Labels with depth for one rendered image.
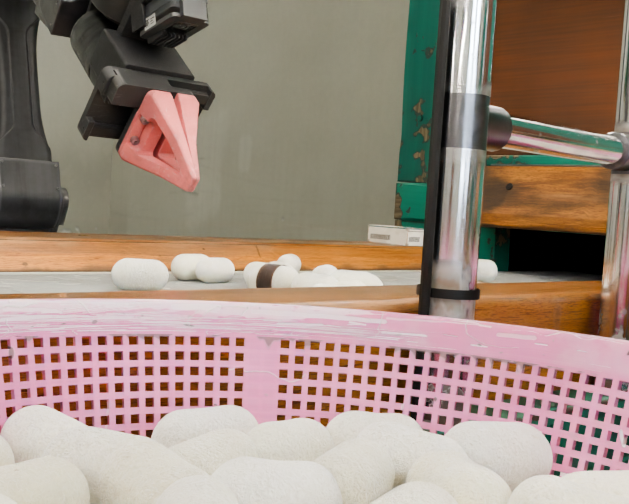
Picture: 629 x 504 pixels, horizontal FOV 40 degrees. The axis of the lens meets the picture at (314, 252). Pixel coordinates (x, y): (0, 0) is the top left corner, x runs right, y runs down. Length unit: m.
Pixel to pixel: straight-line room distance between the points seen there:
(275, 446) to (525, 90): 0.85
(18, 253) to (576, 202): 0.54
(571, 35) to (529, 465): 0.81
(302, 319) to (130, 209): 2.65
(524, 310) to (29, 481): 0.30
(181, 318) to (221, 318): 0.01
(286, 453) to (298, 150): 2.14
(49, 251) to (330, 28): 1.73
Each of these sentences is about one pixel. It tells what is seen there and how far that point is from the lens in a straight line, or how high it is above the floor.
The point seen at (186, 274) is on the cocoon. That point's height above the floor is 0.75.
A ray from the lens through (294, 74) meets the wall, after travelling 2.40.
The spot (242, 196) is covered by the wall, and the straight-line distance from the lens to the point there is 2.50.
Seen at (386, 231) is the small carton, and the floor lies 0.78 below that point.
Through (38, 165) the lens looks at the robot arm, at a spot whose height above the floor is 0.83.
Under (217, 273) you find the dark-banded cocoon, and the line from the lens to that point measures 0.65.
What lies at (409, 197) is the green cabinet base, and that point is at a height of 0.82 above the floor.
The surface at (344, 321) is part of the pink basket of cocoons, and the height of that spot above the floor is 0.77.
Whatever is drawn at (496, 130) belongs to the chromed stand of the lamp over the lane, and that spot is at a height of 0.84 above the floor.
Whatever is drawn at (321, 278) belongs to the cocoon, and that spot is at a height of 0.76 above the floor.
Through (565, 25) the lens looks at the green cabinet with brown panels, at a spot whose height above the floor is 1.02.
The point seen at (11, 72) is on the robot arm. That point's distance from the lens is 1.02.
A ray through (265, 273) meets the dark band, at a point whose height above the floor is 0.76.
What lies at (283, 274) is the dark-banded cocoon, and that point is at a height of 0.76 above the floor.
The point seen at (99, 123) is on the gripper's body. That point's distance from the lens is 0.73.
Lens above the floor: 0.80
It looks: 3 degrees down
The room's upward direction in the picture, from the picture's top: 4 degrees clockwise
